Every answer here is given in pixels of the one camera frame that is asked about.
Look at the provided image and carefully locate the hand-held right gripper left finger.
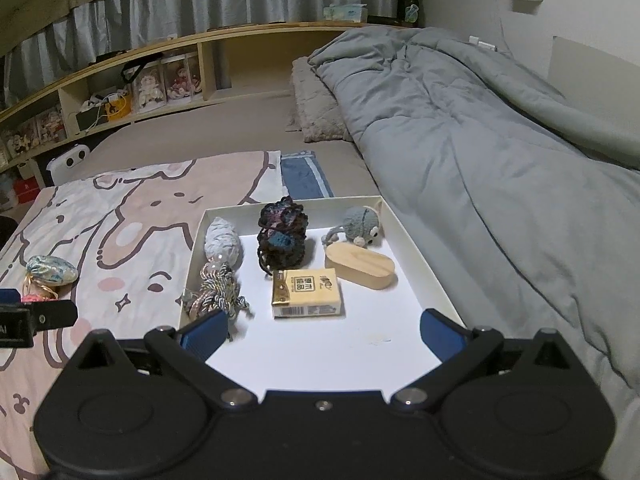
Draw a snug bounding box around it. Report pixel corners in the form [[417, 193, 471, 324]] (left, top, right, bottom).
[[70, 308, 258, 408]]

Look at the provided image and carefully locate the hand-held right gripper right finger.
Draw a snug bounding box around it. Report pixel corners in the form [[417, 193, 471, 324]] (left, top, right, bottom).
[[390, 309, 578, 408]]

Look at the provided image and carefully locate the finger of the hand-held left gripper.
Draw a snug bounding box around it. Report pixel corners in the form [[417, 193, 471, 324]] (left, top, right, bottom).
[[22, 299, 79, 332]]

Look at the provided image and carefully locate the braided multicolour rope bundle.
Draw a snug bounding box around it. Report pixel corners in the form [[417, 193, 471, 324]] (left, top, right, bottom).
[[180, 260, 252, 343]]

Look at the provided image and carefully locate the blue floral drawstring pouch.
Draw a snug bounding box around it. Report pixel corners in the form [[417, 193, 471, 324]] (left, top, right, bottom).
[[25, 255, 79, 287]]

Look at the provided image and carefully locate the light blue yarn ball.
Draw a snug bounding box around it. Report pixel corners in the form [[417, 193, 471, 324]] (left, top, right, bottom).
[[204, 216, 245, 267]]

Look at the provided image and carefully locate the oval wooden block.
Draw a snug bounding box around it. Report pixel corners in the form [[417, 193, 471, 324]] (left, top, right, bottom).
[[324, 242, 399, 292]]

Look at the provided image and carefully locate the yellow cardboard box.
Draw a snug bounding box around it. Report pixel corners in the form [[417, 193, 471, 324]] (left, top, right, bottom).
[[270, 267, 346, 320]]

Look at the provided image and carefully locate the white cardboard box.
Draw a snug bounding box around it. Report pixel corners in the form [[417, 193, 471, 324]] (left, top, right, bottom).
[[178, 195, 472, 402]]

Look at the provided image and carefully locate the blue brown crochet piece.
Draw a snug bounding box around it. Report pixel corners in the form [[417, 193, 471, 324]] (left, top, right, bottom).
[[256, 196, 308, 277]]

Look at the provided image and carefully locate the grey crochet mouse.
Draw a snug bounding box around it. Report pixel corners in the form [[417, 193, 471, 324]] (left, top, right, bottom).
[[321, 205, 384, 248]]

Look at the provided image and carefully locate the printed cartoon blanket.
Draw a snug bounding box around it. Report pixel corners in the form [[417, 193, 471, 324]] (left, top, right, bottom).
[[0, 150, 284, 480]]

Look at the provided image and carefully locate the red box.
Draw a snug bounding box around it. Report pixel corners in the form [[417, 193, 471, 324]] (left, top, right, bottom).
[[12, 177, 41, 206]]

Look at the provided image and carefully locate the white heater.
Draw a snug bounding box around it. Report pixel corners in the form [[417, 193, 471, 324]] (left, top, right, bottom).
[[46, 146, 92, 187]]

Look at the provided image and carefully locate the figurine display box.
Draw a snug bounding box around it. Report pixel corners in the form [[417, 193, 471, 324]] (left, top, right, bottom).
[[35, 109, 68, 147], [0, 125, 40, 161]]

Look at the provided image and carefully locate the grey duvet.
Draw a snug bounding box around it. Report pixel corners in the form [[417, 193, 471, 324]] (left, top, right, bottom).
[[307, 25, 640, 393]]

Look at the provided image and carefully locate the blue striped towel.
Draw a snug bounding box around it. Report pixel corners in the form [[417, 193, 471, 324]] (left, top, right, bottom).
[[280, 150, 335, 200]]

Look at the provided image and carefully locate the dark storage box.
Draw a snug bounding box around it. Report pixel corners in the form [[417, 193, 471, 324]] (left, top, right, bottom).
[[75, 109, 110, 135]]

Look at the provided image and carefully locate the bed with taupe sheet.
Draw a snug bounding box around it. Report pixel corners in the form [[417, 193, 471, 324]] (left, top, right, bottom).
[[85, 92, 393, 203]]

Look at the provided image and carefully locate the small yellow box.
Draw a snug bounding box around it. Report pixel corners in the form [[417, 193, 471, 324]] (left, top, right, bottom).
[[107, 95, 133, 122]]

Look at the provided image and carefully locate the clear case with white doll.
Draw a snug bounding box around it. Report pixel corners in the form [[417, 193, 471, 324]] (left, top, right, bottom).
[[131, 66, 167, 113]]

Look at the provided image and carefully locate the clear case with pink doll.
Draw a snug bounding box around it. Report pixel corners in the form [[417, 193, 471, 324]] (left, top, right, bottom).
[[162, 55, 205, 106]]

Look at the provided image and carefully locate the fuzzy beige pillow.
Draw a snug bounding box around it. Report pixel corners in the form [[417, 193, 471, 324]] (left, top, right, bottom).
[[286, 56, 354, 143]]

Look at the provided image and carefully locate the wooden headboard shelf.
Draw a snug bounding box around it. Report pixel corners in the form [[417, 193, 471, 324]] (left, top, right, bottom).
[[0, 21, 383, 181]]

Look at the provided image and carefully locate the grey curtain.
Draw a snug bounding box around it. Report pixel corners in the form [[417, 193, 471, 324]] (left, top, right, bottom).
[[0, 0, 401, 111]]

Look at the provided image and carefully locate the tissue box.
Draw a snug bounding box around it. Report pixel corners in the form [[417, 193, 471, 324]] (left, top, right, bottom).
[[322, 3, 369, 23]]

